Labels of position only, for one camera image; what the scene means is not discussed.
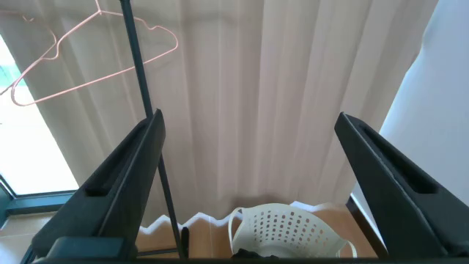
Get white laundry basket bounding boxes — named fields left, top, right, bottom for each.
left=227, top=202, right=358, bottom=259

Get pink clothes hanger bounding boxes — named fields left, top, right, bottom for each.
left=0, top=10, right=59, bottom=97
left=10, top=0, right=180, bottom=107

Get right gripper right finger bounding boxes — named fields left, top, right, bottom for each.
left=335, top=111, right=469, bottom=259

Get beige curtain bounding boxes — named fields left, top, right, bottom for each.
left=0, top=0, right=439, bottom=227

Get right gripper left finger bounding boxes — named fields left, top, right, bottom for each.
left=32, top=109, right=167, bottom=259

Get black clothes rack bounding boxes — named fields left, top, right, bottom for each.
left=119, top=0, right=191, bottom=259

